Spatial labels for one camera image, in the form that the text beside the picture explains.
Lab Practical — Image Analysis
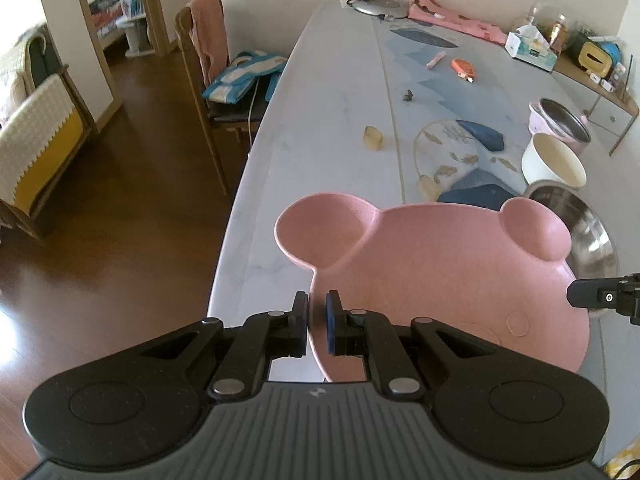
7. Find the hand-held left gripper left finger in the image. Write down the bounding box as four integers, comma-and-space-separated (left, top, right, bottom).
114, 291, 310, 404

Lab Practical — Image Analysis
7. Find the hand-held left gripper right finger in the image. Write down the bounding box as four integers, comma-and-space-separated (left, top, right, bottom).
325, 290, 527, 404

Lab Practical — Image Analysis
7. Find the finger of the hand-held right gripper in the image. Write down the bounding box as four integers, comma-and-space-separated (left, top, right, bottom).
566, 273, 640, 326

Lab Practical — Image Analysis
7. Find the stainless steel bowl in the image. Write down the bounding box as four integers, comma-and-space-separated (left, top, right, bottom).
522, 181, 620, 319

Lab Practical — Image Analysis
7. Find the pink bear-shaped plate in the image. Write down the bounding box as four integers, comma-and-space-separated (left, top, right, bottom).
274, 191, 591, 384

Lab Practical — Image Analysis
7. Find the cream bowl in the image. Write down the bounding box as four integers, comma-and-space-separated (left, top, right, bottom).
520, 132, 588, 189

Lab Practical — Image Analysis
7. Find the pink pot with steel lining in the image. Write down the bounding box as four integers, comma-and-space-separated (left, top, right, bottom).
528, 98, 593, 154

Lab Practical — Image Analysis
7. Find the white sideboard cabinet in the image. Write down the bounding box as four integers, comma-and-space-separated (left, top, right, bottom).
550, 54, 640, 157

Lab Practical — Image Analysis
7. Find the yellow tissue holder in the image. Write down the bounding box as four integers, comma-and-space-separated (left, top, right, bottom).
579, 40, 622, 79

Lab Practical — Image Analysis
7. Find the tissue box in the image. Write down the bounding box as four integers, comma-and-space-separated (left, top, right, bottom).
504, 25, 559, 72

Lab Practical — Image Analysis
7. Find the blue striped cushion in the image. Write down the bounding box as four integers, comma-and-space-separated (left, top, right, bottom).
202, 50, 289, 106

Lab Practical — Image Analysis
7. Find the wooden chair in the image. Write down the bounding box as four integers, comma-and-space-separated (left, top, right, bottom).
174, 0, 281, 197

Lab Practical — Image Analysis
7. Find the orange flat gadget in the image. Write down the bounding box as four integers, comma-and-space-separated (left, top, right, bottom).
450, 58, 479, 83

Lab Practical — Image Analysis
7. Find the glass fishbowl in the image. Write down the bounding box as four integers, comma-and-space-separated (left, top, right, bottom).
527, 0, 572, 57

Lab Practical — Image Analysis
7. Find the pink towel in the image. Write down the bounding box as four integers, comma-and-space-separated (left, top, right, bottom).
187, 0, 232, 84

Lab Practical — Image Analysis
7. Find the pink cloth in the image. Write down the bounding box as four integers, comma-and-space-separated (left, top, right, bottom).
407, 0, 509, 45

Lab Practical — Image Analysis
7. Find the sofa with cream cover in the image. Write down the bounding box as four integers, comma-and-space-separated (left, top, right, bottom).
0, 22, 97, 242

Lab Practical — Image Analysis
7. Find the white cable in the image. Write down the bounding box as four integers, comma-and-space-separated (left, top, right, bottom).
247, 82, 262, 152

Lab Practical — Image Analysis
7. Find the white pedestal stool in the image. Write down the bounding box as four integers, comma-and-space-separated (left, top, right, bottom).
117, 14, 152, 57

